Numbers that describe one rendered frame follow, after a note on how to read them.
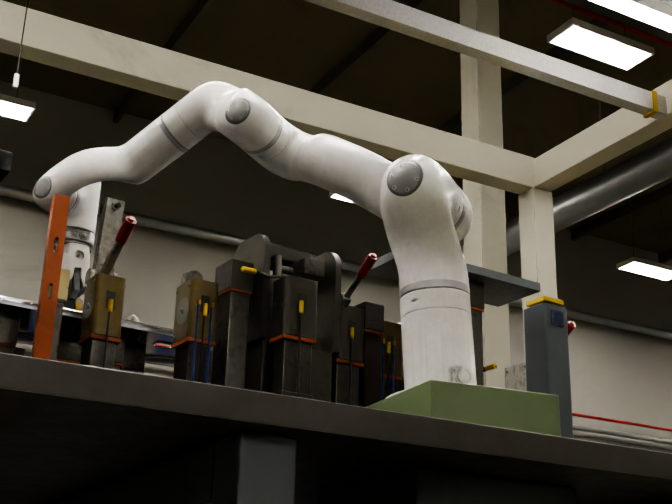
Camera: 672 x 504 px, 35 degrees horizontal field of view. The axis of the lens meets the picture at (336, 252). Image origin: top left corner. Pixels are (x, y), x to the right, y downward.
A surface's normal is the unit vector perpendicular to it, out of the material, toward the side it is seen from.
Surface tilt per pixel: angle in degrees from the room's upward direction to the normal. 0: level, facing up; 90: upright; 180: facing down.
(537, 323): 90
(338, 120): 90
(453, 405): 90
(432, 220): 128
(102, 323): 90
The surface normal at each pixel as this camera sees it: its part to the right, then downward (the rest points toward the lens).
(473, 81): -0.88, -0.19
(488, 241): 0.49, -0.30
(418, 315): -0.54, -0.29
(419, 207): -0.22, 0.26
